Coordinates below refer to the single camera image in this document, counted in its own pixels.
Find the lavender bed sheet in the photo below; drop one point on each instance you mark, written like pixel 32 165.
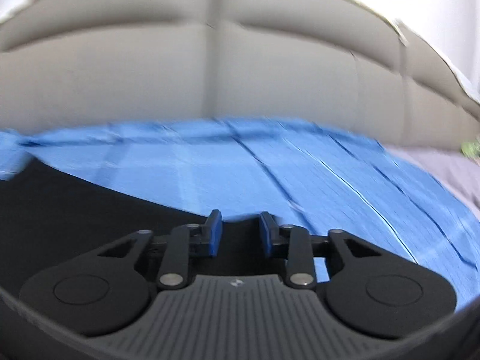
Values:
pixel 446 165

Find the blue plaid blanket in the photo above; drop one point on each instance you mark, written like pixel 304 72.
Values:
pixel 300 172

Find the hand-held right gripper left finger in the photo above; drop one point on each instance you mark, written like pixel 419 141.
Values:
pixel 213 236

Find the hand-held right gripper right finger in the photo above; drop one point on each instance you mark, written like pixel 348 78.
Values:
pixel 267 238

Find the black pants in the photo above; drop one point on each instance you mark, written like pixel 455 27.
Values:
pixel 93 213

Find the floral patterned cloth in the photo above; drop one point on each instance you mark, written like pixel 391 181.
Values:
pixel 470 149

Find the beige padded headboard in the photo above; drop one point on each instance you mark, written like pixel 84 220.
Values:
pixel 225 63

